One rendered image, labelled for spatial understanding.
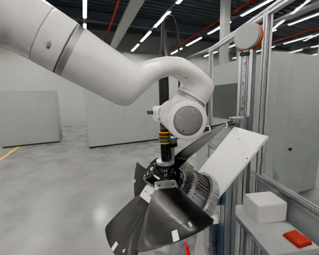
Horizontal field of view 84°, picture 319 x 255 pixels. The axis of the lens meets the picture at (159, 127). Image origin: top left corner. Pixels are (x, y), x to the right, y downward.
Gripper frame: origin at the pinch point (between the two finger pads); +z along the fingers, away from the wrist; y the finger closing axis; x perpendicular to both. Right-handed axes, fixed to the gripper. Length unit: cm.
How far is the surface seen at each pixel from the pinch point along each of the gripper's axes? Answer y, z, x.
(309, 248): 62, -6, -63
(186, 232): 1.3, -24.8, -31.3
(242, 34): 55, 41, 41
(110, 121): -99, 538, -69
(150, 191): -6.0, 7.2, -36.1
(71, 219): -102, 158, -150
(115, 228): -22, 4, -50
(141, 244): -10.9, -21.9, -35.7
